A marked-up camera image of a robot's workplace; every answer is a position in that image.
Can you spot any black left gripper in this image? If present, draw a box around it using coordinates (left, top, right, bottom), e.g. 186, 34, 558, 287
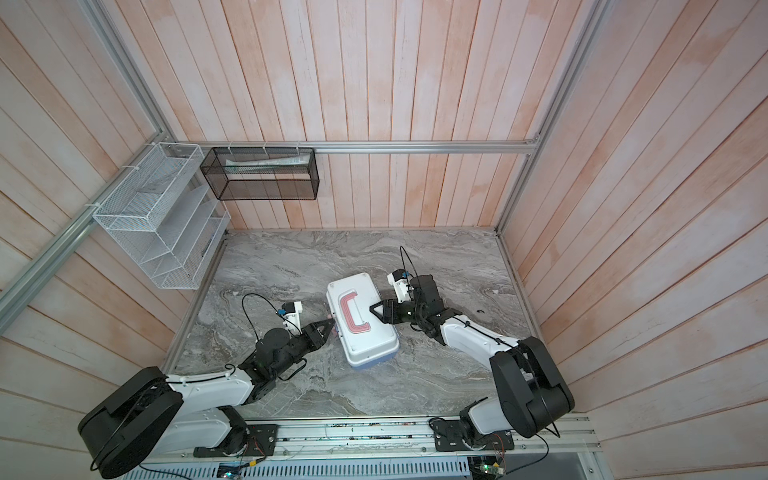
272, 318, 336, 378

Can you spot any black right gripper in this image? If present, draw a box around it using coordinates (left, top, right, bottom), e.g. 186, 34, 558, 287
371, 298, 426, 325

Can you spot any pink tool box handle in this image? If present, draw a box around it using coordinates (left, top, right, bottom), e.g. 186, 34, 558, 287
339, 290, 371, 334

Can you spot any blue tool box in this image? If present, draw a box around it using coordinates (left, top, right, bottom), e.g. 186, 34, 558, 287
350, 351, 397, 370

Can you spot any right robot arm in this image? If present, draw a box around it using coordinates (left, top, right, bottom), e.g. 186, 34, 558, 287
369, 269, 575, 448

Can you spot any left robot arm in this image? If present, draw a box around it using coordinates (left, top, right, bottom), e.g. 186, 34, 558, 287
77, 319, 335, 479

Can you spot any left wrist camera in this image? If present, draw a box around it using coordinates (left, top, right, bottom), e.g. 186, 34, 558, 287
278, 301, 303, 335

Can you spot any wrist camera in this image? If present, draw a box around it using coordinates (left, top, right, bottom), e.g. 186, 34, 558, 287
278, 301, 303, 335
387, 269, 412, 303

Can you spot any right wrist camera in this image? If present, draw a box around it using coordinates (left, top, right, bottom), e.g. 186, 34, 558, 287
387, 269, 412, 303

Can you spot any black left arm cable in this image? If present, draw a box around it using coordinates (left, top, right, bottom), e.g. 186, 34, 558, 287
241, 292, 283, 343

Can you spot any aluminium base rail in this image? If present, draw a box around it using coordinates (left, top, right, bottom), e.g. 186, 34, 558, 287
127, 415, 613, 479

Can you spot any black wire mesh basket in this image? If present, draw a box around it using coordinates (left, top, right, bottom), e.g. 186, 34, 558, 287
201, 146, 320, 201

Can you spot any white wire mesh shelf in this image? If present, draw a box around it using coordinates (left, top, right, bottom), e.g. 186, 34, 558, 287
94, 143, 230, 290

